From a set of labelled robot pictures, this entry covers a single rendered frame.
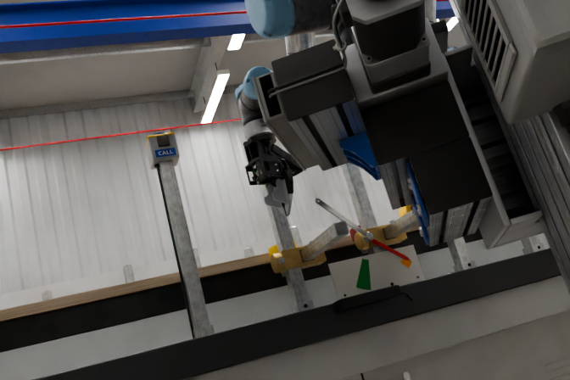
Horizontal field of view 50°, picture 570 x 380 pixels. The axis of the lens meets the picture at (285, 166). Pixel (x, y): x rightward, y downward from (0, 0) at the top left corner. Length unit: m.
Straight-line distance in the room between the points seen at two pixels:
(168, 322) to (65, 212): 7.41
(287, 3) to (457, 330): 1.03
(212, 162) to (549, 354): 7.77
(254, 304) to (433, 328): 0.49
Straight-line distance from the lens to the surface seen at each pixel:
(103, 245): 8.96
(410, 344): 1.70
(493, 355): 2.06
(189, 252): 1.54
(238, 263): 1.77
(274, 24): 1.12
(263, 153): 1.56
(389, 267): 1.68
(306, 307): 1.57
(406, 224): 1.59
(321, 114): 0.79
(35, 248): 8.96
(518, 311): 1.89
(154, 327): 1.72
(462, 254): 1.81
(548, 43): 0.53
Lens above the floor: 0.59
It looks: 17 degrees up
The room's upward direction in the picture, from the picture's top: 16 degrees counter-clockwise
